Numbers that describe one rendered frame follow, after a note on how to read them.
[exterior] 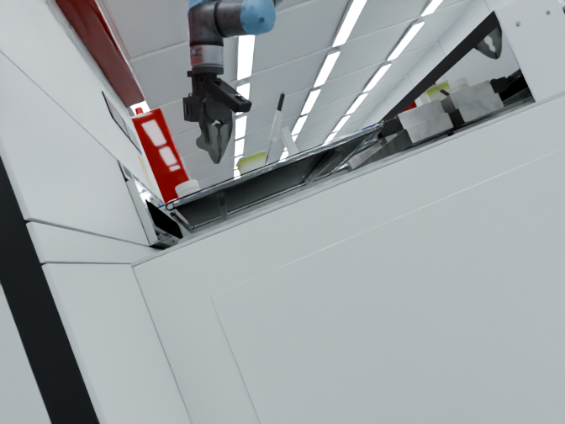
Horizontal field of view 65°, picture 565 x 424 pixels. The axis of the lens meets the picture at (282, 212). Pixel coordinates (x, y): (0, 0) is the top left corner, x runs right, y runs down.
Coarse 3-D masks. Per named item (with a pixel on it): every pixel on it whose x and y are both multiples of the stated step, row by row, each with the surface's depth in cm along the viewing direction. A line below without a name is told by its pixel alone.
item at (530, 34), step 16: (528, 0) 59; (544, 0) 60; (512, 16) 59; (528, 16) 59; (544, 16) 59; (560, 16) 60; (512, 32) 58; (528, 32) 59; (544, 32) 59; (560, 32) 59; (512, 48) 58; (528, 48) 58; (544, 48) 59; (560, 48) 59; (528, 64) 58; (544, 64) 58; (560, 64) 59; (528, 80) 58; (544, 80) 58; (560, 80) 58; (544, 96) 58
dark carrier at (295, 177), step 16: (352, 144) 77; (304, 160) 74; (320, 160) 81; (336, 160) 89; (272, 176) 76; (288, 176) 84; (304, 176) 94; (320, 176) 106; (224, 192) 73; (240, 192) 80; (256, 192) 88; (272, 192) 98; (192, 208) 75; (208, 208) 83; (192, 224) 96
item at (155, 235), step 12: (132, 180) 61; (132, 192) 61; (144, 192) 65; (144, 204) 61; (156, 204) 76; (144, 216) 61; (156, 216) 83; (168, 216) 89; (144, 228) 60; (156, 228) 64; (156, 240) 60; (168, 240) 72
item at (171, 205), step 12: (360, 132) 70; (372, 132) 71; (324, 144) 70; (336, 144) 70; (288, 156) 69; (300, 156) 69; (264, 168) 68; (276, 168) 68; (228, 180) 67; (240, 180) 67; (204, 192) 67; (216, 192) 67; (168, 204) 66; (180, 204) 66
